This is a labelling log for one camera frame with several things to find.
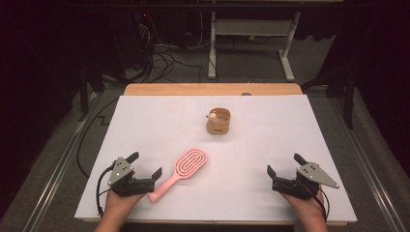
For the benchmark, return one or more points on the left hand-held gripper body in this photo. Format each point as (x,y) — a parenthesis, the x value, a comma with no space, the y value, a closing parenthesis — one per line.
(129,187)

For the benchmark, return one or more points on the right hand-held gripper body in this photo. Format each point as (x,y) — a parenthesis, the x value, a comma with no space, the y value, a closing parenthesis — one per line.
(291,187)

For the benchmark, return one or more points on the pink hairbrush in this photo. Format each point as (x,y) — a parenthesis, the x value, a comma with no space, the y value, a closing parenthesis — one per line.
(190,162)

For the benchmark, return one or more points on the person's left hand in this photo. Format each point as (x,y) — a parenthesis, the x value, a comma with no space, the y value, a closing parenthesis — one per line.
(119,203)

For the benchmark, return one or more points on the person's right hand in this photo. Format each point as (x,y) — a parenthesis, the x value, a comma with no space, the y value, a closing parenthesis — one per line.
(307,208)

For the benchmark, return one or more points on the white paper sheet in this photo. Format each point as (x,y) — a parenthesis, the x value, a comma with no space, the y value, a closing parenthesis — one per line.
(154,129)

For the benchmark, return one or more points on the black metal stand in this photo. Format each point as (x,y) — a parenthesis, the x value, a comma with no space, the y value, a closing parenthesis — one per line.
(84,93)
(348,96)

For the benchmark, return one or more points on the small pale toy figure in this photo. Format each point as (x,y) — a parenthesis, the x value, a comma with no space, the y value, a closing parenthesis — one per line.
(211,116)

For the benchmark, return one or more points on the wooden table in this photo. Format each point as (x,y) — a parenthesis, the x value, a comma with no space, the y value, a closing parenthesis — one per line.
(209,89)

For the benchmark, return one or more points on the dark device with red light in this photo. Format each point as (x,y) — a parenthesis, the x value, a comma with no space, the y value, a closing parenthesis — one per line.
(129,38)

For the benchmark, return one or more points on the metal floor rail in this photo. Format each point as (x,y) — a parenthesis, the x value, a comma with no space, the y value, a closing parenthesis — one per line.
(367,167)
(54,180)

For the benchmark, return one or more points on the white metal desk frame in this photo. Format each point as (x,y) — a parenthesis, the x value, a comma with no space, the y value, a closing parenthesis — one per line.
(254,27)

